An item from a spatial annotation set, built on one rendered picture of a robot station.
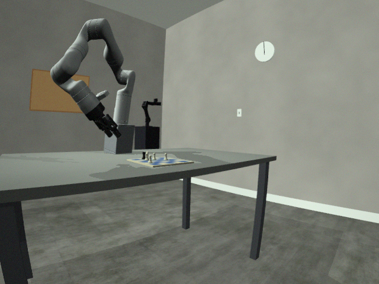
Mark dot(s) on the blue and cream chessboard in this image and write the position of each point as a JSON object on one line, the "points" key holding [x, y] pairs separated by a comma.
{"points": [[159, 162]]}

